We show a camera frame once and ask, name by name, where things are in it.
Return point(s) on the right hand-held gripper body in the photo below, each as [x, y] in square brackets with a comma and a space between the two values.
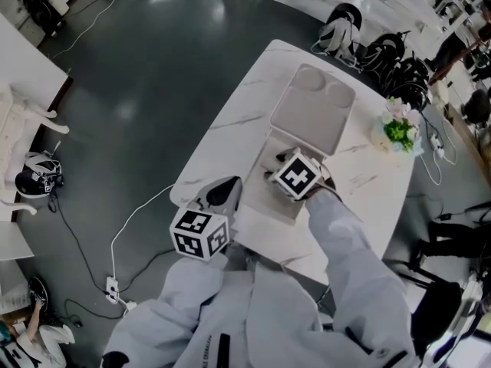
[297, 176]

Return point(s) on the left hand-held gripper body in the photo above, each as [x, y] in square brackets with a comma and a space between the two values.
[199, 236]

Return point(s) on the white box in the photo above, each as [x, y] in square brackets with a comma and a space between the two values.
[310, 109]

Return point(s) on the person's right forearm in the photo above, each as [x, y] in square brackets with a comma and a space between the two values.
[337, 236]

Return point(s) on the person's left forearm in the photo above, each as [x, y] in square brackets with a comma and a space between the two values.
[192, 282]

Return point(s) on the person's light grey jacket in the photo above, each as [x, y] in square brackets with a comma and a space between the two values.
[261, 320]

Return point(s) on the flower pot with green leaves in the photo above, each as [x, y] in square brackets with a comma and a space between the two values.
[401, 129]

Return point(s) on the small white power strip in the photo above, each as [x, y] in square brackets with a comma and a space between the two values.
[437, 144]

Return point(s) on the black chair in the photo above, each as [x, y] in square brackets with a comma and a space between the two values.
[456, 240]

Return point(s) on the black and white headset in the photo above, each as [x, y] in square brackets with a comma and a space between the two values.
[36, 176]

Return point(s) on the black stool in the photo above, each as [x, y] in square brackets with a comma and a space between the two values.
[437, 313]

